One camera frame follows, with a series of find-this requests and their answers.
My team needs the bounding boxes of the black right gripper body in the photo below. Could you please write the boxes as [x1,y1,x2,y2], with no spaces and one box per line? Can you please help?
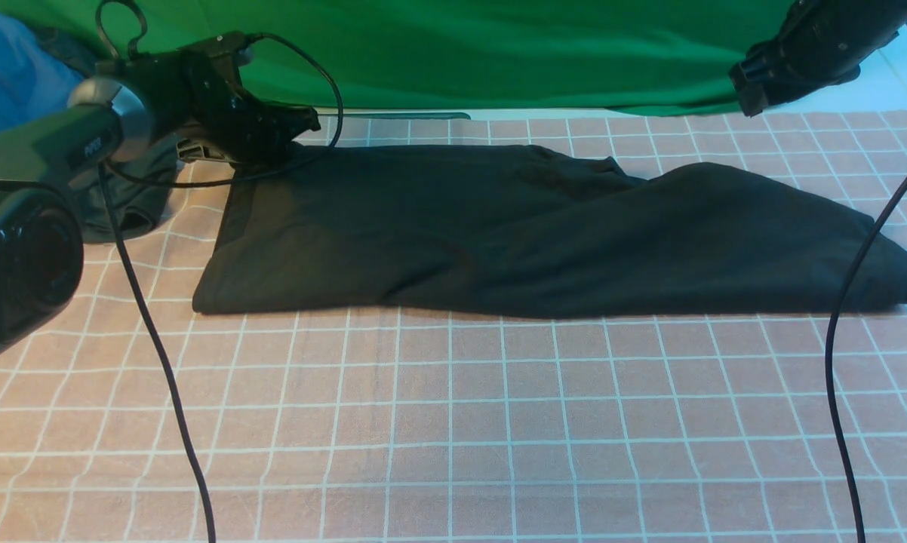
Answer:
[728,15,866,117]

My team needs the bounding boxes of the dark gray crumpled garment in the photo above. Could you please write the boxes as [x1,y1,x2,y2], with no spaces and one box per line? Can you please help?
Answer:
[32,27,181,244]

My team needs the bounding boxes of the pink checkered tablecloth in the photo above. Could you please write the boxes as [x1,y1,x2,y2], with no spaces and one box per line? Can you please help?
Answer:
[0,110,907,542]

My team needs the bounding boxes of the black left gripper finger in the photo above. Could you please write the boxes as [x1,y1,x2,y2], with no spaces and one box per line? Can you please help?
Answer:
[263,106,321,148]

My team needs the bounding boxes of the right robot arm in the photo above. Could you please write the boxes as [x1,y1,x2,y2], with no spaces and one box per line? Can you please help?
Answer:
[728,1,907,118]

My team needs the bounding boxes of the gray long-sleeved shirt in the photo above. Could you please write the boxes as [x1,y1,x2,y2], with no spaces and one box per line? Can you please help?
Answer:
[192,145,874,320]

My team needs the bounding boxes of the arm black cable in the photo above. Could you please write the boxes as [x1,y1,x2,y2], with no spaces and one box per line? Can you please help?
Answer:
[825,15,907,543]
[95,0,345,543]

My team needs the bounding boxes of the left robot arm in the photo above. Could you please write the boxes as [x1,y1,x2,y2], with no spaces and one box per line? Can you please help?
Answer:
[0,31,320,354]

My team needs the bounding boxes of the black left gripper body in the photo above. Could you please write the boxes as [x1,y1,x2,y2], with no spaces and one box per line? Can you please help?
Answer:
[177,31,295,167]

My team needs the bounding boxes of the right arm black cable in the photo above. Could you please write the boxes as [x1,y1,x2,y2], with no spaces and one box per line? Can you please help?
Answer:
[825,15,907,543]

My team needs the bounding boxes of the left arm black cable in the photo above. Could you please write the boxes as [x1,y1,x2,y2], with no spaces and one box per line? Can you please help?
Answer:
[95,0,345,543]

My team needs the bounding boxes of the blue crumpled garment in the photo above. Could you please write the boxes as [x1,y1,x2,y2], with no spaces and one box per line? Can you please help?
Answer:
[0,13,82,133]

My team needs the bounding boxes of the green backdrop cloth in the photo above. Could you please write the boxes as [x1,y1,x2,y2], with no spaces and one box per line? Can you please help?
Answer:
[0,0,847,118]

